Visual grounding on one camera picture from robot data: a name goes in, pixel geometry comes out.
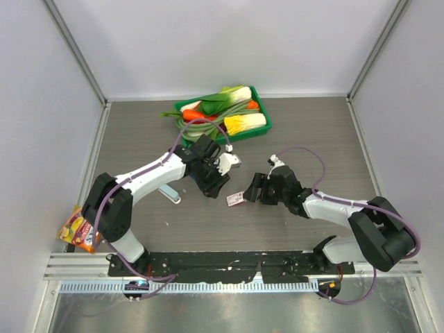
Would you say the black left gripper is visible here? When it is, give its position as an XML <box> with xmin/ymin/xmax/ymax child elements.
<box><xmin>196</xmin><ymin>160</ymin><xmax>230</xmax><ymax>199</ymax></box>

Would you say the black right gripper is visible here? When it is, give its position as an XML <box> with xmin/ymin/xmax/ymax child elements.
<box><xmin>243</xmin><ymin>173</ymin><xmax>288</xmax><ymax>206</ymax></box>

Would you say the staple box red white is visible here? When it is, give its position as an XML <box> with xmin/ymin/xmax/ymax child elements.
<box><xmin>226</xmin><ymin>191</ymin><xmax>245</xmax><ymax>207</ymax></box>

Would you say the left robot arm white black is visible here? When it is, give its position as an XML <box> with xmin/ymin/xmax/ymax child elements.
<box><xmin>81</xmin><ymin>135</ymin><xmax>241</xmax><ymax>277</ymax></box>

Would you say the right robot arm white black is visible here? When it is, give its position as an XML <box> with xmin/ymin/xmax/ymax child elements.
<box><xmin>244</xmin><ymin>165</ymin><xmax>419</xmax><ymax>274</ymax></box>

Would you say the light blue small stapler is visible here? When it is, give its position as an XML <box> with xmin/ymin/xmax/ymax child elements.
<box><xmin>158</xmin><ymin>185</ymin><xmax>181</xmax><ymax>204</ymax></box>

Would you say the green plastic tray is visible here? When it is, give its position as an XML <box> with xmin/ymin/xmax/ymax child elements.
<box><xmin>172</xmin><ymin>86</ymin><xmax>272</xmax><ymax>145</ymax></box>

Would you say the green bean bundle toy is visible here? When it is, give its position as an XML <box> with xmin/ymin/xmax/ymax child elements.
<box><xmin>176</xmin><ymin>99</ymin><xmax>265</xmax><ymax>142</ymax></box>

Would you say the yellow napa cabbage toy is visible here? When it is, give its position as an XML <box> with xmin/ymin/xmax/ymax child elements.
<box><xmin>223</xmin><ymin>113</ymin><xmax>266</xmax><ymax>136</ymax></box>

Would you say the green leafy vegetable toy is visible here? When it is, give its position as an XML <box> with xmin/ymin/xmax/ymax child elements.
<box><xmin>160</xmin><ymin>85</ymin><xmax>244</xmax><ymax>119</ymax></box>

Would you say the small orange carrot toy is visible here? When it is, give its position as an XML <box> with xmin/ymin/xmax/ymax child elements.
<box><xmin>246</xmin><ymin>101</ymin><xmax>259</xmax><ymax>110</ymax></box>

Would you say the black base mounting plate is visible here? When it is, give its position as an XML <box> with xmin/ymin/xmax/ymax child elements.
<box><xmin>108</xmin><ymin>250</ymin><xmax>355</xmax><ymax>284</ymax></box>

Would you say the white bok choy toy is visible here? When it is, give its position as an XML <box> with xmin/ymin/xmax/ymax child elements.
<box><xmin>221</xmin><ymin>85</ymin><xmax>252</xmax><ymax>105</ymax></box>

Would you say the orange snack bag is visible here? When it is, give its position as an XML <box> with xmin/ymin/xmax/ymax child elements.
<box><xmin>57</xmin><ymin>205</ymin><xmax>101</xmax><ymax>253</ymax></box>

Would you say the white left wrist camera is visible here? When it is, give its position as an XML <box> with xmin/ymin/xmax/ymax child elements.
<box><xmin>217</xmin><ymin>144</ymin><xmax>241</xmax><ymax>176</ymax></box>

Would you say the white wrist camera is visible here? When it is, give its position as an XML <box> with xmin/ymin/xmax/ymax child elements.
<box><xmin>268</xmin><ymin>154</ymin><xmax>285</xmax><ymax>169</ymax></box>
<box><xmin>217</xmin><ymin>144</ymin><xmax>241</xmax><ymax>176</ymax></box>

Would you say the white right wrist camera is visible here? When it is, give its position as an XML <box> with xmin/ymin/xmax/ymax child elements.
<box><xmin>268</xmin><ymin>154</ymin><xmax>285</xmax><ymax>169</ymax></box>

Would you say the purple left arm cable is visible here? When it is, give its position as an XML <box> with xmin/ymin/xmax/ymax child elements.
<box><xmin>92</xmin><ymin>119</ymin><xmax>235</xmax><ymax>301</ymax></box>

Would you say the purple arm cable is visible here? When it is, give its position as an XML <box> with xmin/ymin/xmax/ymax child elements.
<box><xmin>272</xmin><ymin>147</ymin><xmax>422</xmax><ymax>305</ymax></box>
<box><xmin>92</xmin><ymin>119</ymin><xmax>235</xmax><ymax>301</ymax></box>

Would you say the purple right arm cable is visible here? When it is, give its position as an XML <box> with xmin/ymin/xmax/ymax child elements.
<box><xmin>272</xmin><ymin>147</ymin><xmax>422</xmax><ymax>305</ymax></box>

